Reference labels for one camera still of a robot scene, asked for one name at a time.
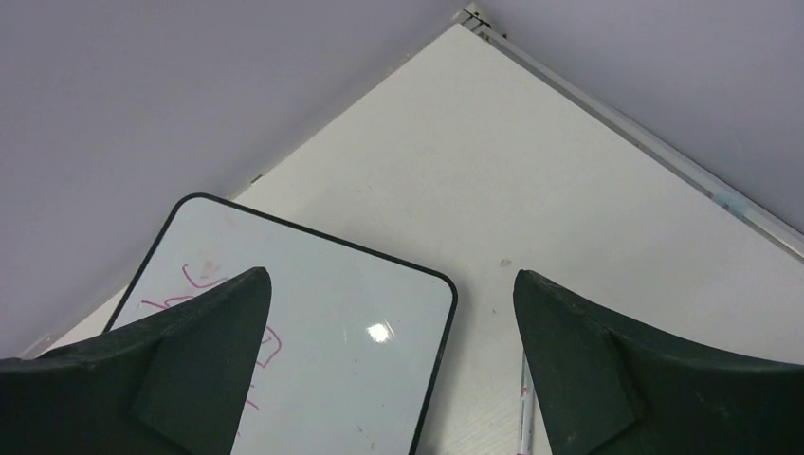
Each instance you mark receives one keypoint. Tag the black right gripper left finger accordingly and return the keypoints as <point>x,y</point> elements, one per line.
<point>175,382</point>

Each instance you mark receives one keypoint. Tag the black framed whiteboard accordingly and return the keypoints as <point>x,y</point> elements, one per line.
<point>353,340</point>

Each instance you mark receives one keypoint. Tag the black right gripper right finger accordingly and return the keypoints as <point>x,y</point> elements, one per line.
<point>610,384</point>

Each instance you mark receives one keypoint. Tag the pink whiteboard marker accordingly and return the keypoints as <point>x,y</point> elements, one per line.
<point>527,410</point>

